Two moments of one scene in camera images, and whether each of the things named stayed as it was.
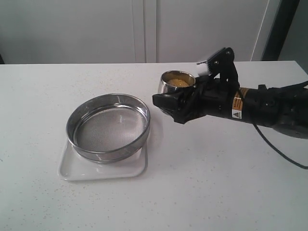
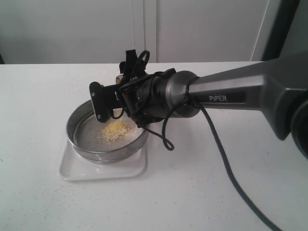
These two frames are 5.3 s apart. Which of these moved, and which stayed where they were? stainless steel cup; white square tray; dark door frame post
Moved: stainless steel cup
Stayed: white square tray; dark door frame post
